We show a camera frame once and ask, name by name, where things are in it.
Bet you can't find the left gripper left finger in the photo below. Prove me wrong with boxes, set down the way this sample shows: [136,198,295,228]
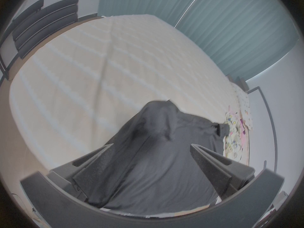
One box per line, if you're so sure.
[49,143,114,200]

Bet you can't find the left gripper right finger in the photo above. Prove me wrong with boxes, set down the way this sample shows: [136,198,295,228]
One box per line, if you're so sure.
[190,144,256,196]

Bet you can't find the black T-shirt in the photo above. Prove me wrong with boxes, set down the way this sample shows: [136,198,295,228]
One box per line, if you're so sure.
[87,100,231,215]

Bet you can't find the bed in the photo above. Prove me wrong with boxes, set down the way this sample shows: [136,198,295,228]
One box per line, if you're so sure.
[8,14,278,219]

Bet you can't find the white printed garment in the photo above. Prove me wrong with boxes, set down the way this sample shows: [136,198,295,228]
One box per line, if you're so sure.
[223,112,245,162]

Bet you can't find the pink garment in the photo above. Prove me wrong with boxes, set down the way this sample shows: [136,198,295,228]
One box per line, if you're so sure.
[229,105,249,151]

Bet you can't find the white printed pillow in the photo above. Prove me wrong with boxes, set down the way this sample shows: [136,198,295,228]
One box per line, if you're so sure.
[231,82,253,130]

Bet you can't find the grey bedside table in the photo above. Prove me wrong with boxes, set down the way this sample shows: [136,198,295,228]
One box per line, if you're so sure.
[227,74,250,92]

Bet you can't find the blue-green curtain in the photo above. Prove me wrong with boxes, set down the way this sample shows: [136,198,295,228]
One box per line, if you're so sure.
[174,0,300,80]
[98,0,209,29]

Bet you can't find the black chest of drawers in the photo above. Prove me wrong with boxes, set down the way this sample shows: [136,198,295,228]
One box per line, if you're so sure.
[12,0,79,59]

